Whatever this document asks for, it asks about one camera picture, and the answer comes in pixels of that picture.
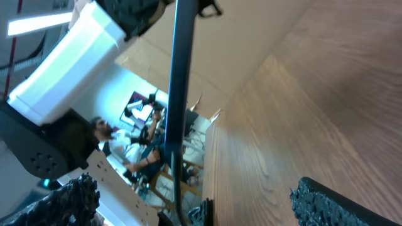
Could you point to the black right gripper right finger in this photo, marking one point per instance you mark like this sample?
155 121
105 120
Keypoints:
315 204

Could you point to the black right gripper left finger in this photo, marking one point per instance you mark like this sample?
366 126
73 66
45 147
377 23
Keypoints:
75 203

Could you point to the blue Galaxy smartphone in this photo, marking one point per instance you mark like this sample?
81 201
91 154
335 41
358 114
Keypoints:
185 13

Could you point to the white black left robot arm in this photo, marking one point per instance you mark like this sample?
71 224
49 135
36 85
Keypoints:
52 141

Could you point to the seated person in background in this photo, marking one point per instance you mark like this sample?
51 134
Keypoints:
135 152

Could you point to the background monitor screen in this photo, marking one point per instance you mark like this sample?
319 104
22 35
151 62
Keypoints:
138 110

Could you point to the brown cardboard backdrop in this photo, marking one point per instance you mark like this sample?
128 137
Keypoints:
226 50

